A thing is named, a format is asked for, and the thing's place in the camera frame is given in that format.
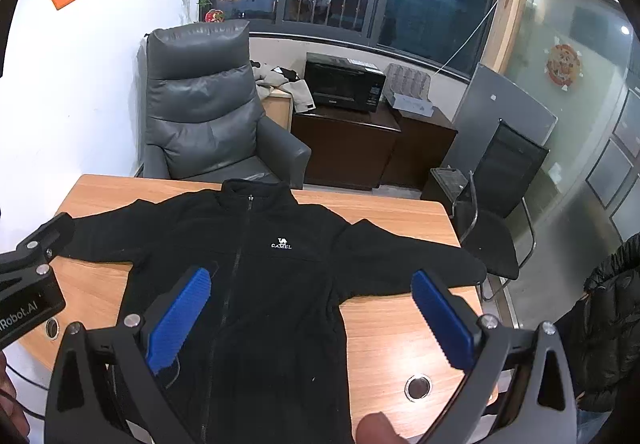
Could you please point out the black fleece jacket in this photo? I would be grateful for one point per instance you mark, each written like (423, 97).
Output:
(280, 284)

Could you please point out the red flower decoration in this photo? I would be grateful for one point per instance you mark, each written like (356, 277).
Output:
(215, 16)

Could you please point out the black mesh office chair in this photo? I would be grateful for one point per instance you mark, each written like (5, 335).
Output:
(510, 164)

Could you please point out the white and black garment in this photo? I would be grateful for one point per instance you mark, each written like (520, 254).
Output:
(292, 87)

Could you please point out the white cardboard box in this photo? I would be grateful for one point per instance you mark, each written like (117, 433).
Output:
(407, 99)

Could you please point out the round paper door decoration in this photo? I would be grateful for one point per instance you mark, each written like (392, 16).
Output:
(562, 67)

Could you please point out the grey sofa cushion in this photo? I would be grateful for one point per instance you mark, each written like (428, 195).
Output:
(200, 99)

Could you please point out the black printer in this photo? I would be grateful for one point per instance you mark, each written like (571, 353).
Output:
(342, 82)

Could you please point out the small light wooden cabinet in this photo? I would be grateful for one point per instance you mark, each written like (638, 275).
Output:
(277, 109)

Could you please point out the grey board panel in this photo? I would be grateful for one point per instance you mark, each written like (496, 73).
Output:
(480, 99)

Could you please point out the person's left hand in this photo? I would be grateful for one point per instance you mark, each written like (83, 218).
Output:
(10, 404)

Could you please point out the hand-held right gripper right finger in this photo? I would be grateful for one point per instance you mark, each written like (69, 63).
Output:
(442, 319)

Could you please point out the dark wooden cabinet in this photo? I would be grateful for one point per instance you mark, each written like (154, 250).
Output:
(350, 144)

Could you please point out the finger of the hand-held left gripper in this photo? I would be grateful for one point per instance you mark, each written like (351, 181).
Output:
(50, 231)

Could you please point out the person's right hand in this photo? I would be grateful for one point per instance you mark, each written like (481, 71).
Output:
(377, 431)

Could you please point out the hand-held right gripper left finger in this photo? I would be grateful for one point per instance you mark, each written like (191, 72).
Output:
(180, 319)

